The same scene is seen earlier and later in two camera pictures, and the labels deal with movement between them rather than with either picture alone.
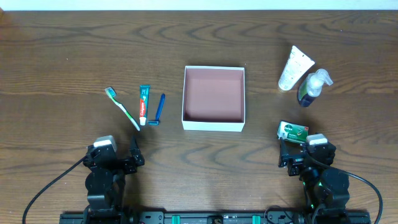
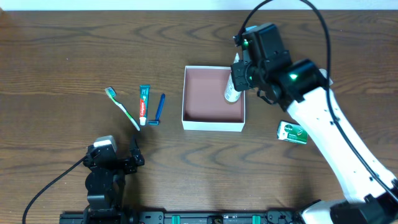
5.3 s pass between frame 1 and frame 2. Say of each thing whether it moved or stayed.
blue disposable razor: stayed
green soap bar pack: stayed
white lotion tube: moved
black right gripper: moved
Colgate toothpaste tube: stayed
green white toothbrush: stayed
